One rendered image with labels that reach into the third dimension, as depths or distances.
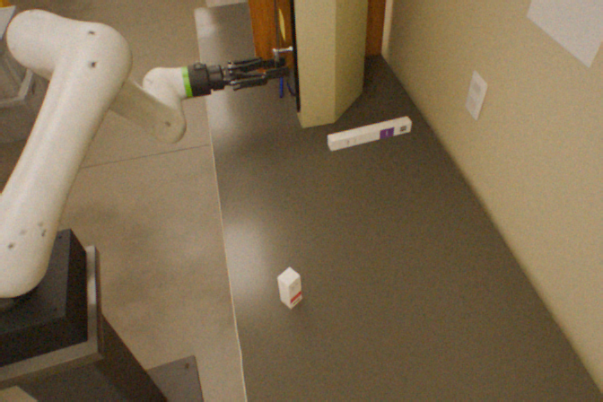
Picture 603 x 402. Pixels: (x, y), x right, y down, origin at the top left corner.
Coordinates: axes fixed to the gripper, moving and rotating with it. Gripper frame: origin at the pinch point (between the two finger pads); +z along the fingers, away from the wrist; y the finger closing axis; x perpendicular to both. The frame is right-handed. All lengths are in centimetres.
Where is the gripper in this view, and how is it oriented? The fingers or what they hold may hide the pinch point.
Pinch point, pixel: (276, 67)
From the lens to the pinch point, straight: 145.1
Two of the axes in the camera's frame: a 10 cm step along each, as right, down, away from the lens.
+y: -2.1, -7.2, 6.6
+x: 0.5, 6.6, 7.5
